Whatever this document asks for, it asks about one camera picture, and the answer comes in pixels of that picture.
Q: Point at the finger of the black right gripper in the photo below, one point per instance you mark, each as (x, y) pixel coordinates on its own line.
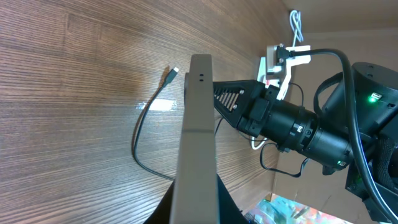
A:
(232, 99)

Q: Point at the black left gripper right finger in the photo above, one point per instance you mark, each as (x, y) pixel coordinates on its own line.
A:
(229, 211)

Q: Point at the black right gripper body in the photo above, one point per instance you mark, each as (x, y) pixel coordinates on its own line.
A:
(295, 128)

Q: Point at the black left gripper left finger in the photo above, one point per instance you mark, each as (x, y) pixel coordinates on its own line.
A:
(161, 215)

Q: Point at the blue Samsung Galaxy smartphone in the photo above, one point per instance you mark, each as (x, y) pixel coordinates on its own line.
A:
(195, 196)

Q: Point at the white power strip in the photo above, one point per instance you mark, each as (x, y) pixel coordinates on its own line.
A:
(262, 72)

